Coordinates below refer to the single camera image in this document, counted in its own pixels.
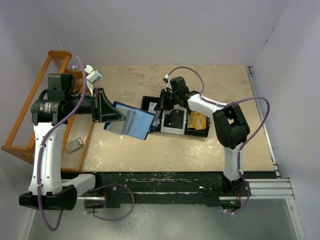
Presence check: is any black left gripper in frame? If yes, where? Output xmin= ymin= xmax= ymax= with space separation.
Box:
xmin=66 ymin=87 xmax=126 ymax=123

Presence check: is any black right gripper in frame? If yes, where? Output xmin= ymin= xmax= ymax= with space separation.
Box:
xmin=154 ymin=89 xmax=179 ymax=111

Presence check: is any grey card with stripe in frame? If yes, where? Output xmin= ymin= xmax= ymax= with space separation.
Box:
xmin=106 ymin=104 xmax=136 ymax=135

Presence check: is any blue leather card holder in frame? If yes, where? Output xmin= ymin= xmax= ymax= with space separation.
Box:
xmin=103 ymin=101 xmax=156 ymax=141

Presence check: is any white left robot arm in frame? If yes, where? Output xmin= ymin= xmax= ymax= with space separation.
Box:
xmin=18 ymin=73 xmax=126 ymax=211

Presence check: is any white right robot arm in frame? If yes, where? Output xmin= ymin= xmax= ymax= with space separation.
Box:
xmin=155 ymin=75 xmax=250 ymax=196

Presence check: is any pile of black cards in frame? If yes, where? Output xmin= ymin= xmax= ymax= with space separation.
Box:
xmin=163 ymin=109 xmax=184 ymax=129

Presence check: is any pile of gold cards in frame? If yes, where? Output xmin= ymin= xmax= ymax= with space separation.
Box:
xmin=187 ymin=111 xmax=208 ymax=131

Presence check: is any black bin with gold cards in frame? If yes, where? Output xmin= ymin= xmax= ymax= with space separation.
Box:
xmin=184 ymin=110 xmax=211 ymax=138

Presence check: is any white middle bin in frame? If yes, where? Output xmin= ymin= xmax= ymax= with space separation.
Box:
xmin=160 ymin=108 xmax=187 ymax=135

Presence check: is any orange wooden rack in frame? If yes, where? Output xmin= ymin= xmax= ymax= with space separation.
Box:
xmin=0 ymin=50 xmax=98 ymax=173

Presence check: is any small grey box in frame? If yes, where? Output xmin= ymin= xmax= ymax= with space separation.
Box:
xmin=65 ymin=137 xmax=84 ymax=153

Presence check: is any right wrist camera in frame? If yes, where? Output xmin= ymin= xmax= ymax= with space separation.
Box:
xmin=163 ymin=74 xmax=171 ymax=92

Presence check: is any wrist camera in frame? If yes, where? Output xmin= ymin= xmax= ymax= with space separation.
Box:
xmin=84 ymin=65 xmax=102 ymax=96
xmin=163 ymin=74 xmax=171 ymax=92

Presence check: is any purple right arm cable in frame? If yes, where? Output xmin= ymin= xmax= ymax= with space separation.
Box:
xmin=167 ymin=66 xmax=271 ymax=217

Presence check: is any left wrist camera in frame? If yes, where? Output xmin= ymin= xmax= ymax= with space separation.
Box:
xmin=84 ymin=65 xmax=102 ymax=96

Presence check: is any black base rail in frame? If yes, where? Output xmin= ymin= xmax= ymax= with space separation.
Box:
xmin=72 ymin=171 xmax=253 ymax=208

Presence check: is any aluminium frame rail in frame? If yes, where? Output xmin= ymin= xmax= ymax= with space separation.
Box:
xmin=29 ymin=177 xmax=295 ymax=201

